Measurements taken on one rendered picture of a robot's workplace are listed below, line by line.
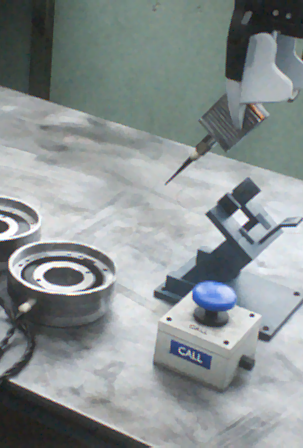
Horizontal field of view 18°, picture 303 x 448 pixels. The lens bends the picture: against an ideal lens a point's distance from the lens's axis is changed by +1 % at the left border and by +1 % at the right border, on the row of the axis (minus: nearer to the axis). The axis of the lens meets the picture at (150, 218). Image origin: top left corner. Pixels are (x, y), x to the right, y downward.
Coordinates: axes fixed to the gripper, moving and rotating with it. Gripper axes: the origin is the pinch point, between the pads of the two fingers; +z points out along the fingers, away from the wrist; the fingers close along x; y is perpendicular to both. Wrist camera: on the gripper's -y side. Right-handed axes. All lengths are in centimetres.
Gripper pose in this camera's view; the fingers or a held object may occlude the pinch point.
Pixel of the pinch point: (240, 109)
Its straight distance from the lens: 90.1
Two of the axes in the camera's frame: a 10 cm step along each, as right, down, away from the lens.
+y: 8.7, 3.0, -3.9
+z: -1.2, 8.9, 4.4
